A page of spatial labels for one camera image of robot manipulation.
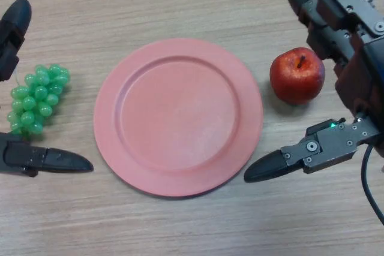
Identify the green grapes bunch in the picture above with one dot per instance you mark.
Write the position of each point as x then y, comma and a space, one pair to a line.
36, 100

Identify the red apple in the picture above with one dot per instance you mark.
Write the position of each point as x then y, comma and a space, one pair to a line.
295, 82

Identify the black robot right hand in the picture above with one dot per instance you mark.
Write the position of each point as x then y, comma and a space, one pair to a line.
360, 73

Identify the pink round plate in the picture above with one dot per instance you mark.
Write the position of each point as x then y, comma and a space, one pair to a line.
177, 118

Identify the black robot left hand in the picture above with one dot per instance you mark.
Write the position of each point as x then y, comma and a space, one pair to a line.
36, 158

